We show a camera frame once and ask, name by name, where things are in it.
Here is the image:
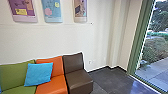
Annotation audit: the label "orange sofa seat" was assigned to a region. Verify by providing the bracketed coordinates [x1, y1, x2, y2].
[34, 55, 69, 94]

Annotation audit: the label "beige and pink wall poster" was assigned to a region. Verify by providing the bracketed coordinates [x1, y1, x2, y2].
[73, 0, 88, 23]

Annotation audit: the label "blue square cushion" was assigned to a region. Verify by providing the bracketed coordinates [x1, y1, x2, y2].
[23, 62, 54, 87]

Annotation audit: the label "green framed glass door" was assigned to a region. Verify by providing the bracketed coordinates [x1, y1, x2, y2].
[127, 0, 168, 94]

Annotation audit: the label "light blue wall poster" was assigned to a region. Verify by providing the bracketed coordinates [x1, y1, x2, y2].
[41, 0, 64, 24]

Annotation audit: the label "green hedge outdoors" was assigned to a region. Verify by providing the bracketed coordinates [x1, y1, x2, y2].
[141, 31, 168, 64]

